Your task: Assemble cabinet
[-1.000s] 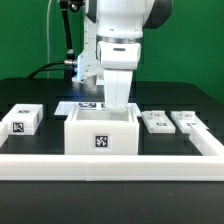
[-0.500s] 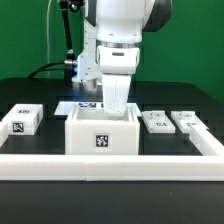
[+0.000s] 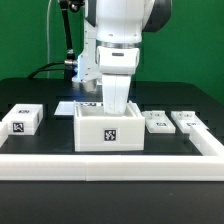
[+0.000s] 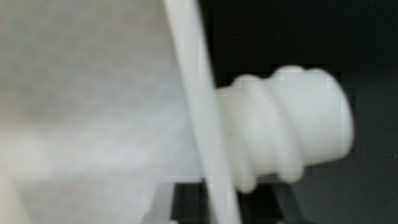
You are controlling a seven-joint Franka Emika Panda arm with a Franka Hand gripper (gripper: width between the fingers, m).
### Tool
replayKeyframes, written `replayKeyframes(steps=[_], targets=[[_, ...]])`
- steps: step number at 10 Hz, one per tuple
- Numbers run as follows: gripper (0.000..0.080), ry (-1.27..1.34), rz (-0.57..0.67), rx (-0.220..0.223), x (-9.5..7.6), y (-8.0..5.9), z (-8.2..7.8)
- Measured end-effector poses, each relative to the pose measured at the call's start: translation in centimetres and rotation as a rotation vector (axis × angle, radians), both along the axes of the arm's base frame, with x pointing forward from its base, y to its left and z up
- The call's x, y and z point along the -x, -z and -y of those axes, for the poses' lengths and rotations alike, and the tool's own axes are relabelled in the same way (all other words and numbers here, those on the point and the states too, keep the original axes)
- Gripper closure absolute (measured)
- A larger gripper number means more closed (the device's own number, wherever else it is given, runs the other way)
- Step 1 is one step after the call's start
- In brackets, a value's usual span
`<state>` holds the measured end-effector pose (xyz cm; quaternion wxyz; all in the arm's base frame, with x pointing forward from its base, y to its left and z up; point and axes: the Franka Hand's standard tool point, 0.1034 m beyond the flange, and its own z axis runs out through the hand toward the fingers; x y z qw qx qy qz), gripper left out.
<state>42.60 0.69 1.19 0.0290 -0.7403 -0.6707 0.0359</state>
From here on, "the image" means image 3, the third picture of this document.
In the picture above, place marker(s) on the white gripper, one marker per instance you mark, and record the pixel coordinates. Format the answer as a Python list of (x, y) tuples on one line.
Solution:
[(115, 89)]

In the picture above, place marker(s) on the white cabinet body box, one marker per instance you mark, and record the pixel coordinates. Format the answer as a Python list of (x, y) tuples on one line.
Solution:
[(94, 131)]

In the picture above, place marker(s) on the white cabinet door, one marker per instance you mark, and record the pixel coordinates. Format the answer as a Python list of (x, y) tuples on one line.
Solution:
[(185, 119), (158, 123)]

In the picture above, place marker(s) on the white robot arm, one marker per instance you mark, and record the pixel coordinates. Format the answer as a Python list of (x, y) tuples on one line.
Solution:
[(112, 37)]

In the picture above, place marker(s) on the white cabinet top block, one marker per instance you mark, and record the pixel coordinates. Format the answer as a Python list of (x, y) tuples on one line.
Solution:
[(24, 119)]

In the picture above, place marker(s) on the white tag sheet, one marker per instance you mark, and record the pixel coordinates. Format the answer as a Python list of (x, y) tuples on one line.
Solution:
[(66, 108)]

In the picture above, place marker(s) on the white U-shaped border fence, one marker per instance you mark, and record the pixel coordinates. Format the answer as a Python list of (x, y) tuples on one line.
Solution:
[(48, 155)]

